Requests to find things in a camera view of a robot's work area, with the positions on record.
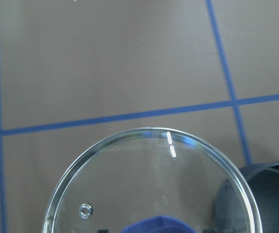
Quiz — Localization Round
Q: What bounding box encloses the glass lid blue knob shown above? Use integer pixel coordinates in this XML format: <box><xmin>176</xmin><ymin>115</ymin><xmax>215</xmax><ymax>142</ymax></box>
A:
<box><xmin>42</xmin><ymin>128</ymin><xmax>263</xmax><ymax>233</ymax></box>

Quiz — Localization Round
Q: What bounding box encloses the dark blue saucepan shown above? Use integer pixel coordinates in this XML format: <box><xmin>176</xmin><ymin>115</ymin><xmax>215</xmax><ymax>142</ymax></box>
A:
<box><xmin>214</xmin><ymin>161</ymin><xmax>279</xmax><ymax>233</ymax></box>

